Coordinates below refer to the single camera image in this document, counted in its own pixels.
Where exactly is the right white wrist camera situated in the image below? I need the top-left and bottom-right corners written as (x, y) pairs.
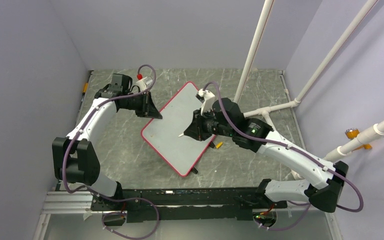
top-left (196, 89), bottom-right (216, 116)

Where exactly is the white PVC pipe right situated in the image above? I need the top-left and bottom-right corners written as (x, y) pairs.
top-left (323, 120), bottom-right (384, 162)

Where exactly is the whiteboard with red frame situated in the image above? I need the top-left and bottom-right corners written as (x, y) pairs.
top-left (140, 81), bottom-right (216, 177)

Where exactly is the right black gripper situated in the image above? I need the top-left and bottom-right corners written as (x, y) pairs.
top-left (184, 106), bottom-right (235, 141)

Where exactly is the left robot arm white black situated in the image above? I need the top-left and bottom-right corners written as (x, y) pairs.
top-left (52, 73), bottom-right (162, 210)

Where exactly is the orange black screwdriver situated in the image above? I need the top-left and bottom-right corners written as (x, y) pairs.
top-left (80, 70), bottom-right (94, 103)

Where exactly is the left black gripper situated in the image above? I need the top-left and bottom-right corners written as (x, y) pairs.
top-left (121, 90), bottom-right (162, 119)

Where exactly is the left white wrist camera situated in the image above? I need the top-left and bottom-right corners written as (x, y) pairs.
top-left (135, 73), bottom-right (154, 92)

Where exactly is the white PVC pipe frame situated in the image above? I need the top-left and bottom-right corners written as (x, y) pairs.
top-left (234, 0), bottom-right (379, 124)

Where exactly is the yellow marker cap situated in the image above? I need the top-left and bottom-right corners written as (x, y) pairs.
top-left (215, 142), bottom-right (223, 149)

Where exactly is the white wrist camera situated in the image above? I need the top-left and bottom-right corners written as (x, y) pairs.
top-left (196, 89), bottom-right (216, 116)
top-left (135, 73), bottom-right (154, 92)

